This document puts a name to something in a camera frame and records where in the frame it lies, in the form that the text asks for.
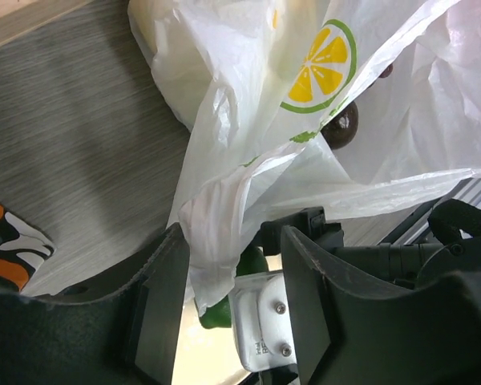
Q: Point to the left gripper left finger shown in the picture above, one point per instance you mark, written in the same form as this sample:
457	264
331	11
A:
118	327

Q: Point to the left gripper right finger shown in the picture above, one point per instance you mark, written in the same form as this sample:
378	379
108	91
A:
350	327

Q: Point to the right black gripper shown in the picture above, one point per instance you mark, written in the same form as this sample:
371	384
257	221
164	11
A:
311	222

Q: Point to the green fake fruit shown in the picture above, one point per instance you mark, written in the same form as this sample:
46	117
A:
252	265

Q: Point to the white plastic bag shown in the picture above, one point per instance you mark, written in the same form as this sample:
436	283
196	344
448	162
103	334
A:
255	82

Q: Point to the dark brown fake fruit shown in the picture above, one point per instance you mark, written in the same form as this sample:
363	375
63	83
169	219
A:
341	130

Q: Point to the dark red fake grapes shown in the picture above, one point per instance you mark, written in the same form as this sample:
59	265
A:
387	72

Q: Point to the orange grey camouflage cloth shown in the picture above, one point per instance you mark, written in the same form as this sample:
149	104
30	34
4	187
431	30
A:
23	249

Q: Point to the wooden clothes rack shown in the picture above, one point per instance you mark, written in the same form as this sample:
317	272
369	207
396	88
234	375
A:
20	17

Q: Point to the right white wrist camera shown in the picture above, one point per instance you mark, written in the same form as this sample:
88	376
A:
261	323

